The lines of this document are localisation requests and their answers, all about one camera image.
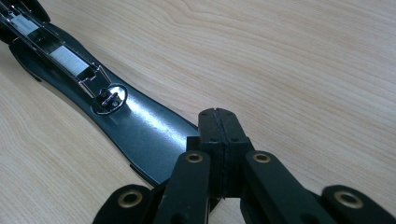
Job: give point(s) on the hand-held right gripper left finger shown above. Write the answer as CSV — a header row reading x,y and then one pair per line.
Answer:
x,y
211,137

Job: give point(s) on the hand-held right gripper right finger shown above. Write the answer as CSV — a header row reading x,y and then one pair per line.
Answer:
x,y
235,146

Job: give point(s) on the black stapler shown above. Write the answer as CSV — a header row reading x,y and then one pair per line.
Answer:
x,y
146,130

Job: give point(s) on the white staple strip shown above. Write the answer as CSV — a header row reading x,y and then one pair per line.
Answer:
x,y
69,60
24,24

